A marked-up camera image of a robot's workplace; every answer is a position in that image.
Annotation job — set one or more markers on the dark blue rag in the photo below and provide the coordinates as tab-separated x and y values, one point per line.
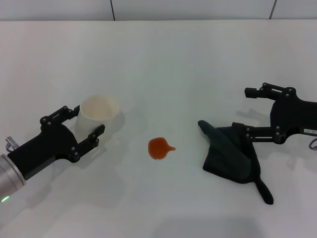
227	156

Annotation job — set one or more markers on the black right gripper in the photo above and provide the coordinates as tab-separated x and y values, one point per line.
294	115

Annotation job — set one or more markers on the translucent white plastic cup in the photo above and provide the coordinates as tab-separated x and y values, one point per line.
89	124

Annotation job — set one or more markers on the brown water stain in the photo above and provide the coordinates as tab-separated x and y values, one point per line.
158	148

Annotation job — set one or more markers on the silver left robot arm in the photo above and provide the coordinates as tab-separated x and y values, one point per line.
8	178

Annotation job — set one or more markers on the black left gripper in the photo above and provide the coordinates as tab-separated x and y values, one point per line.
49	146

